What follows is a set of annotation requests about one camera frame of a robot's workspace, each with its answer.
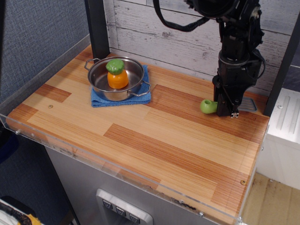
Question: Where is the black vertical post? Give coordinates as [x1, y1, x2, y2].
[263, 15, 300, 117]
[84, 0, 110, 59]

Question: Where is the black vertical post left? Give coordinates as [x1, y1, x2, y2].
[84, 0, 110, 59]

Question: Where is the yellow black cable bundle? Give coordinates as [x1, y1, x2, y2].
[0, 196, 40, 225]

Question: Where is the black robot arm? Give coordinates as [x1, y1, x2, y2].
[186, 0, 265, 117]

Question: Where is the green handled grey spatula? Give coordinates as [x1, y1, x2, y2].
[200, 97, 257, 114]

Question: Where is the silver button control panel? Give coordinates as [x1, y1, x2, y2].
[96, 188, 154, 225]

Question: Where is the black braided cable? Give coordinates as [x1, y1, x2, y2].
[152, 0, 210, 32]

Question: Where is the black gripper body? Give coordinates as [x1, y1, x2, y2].
[212, 60, 262, 107]

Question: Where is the white aluminium rail block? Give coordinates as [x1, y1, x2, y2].
[256, 88, 300, 189]

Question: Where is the stainless steel pot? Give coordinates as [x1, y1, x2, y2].
[84, 56, 151, 102]

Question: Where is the orange toy carrot green top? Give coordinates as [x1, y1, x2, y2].
[106, 59, 129, 89]

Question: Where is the blue folded cloth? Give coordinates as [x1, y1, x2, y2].
[91, 65, 151, 108]

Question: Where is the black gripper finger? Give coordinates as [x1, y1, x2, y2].
[214, 84, 222, 102]
[217, 93, 239, 118]

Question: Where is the black vertical post right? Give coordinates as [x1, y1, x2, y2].
[263, 15, 300, 117]

